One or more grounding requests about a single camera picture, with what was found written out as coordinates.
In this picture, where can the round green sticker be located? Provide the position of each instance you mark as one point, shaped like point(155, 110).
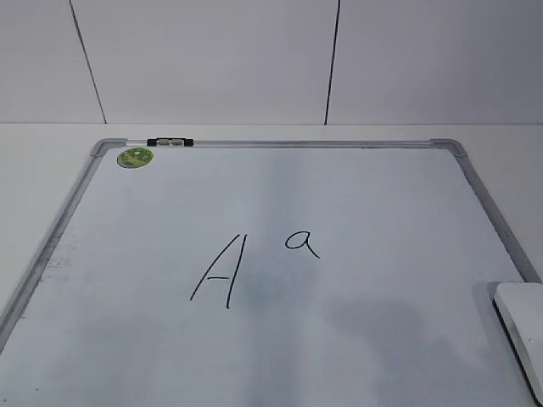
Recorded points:
point(133, 158)

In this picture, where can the aluminium framed whiteboard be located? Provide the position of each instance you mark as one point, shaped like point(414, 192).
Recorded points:
point(267, 276)

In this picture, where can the white whiteboard eraser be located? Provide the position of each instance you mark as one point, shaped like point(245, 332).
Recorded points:
point(519, 306)

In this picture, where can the black marker clip holder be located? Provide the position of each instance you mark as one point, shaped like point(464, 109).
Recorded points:
point(175, 142)

